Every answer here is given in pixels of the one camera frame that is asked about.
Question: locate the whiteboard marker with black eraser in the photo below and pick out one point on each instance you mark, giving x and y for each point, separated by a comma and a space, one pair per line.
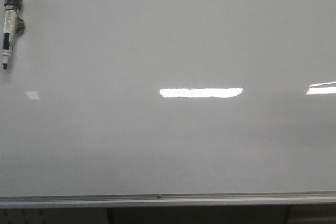
13, 25

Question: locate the large white whiteboard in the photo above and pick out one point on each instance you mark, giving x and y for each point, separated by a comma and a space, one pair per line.
129, 97

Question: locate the aluminium whiteboard tray rail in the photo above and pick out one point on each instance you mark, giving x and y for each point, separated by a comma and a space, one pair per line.
167, 200

